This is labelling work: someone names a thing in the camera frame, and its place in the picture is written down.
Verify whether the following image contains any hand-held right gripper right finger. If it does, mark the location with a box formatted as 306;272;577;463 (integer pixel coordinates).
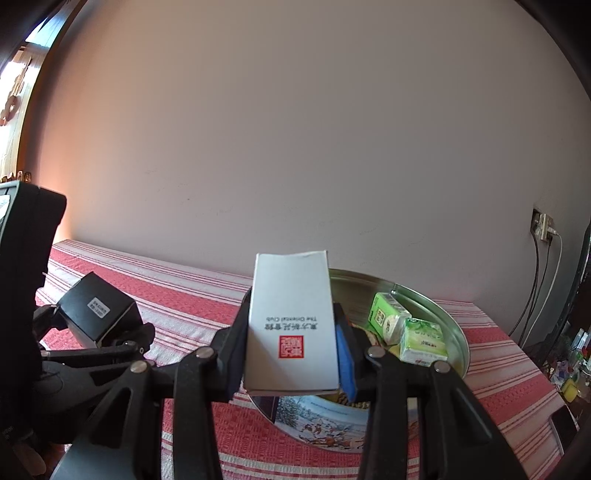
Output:
330;302;529;480

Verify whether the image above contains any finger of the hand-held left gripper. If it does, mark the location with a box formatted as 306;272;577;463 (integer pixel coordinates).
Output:
32;304;66;346
41;322;156;370

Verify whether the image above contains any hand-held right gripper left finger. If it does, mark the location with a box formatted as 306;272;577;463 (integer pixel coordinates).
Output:
48;288;253;480

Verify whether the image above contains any black cardboard box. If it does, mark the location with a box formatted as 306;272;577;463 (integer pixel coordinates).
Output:
55;271;142;350

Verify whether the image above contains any bright green tissue pack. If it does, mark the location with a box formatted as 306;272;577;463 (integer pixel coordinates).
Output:
368;292;413;346

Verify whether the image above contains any blue round cookie tin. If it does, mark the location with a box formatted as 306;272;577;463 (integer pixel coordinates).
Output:
247;268;471;455

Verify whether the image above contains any beige and white carton box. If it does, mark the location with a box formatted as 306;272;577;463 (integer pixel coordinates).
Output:
243;250;341;398

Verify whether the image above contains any pale green tissue pack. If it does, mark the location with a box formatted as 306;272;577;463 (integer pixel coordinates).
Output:
398;317;450;367

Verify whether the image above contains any pink striped tablecloth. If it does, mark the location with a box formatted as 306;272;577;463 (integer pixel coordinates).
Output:
34;239;580;480

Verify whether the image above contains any wooden door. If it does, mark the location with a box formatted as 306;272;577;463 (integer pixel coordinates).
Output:
0;0;90;183

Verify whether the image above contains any pile of colourful small items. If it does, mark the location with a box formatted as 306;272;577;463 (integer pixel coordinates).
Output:
549;328;591;402

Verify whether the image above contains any dark wooden furniture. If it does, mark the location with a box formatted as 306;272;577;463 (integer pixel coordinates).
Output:
551;226;591;365

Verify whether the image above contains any black cable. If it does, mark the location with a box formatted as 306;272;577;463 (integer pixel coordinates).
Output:
508;237;550;337

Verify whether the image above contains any white charging cable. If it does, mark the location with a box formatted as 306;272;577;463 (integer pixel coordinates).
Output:
526;232;564;342

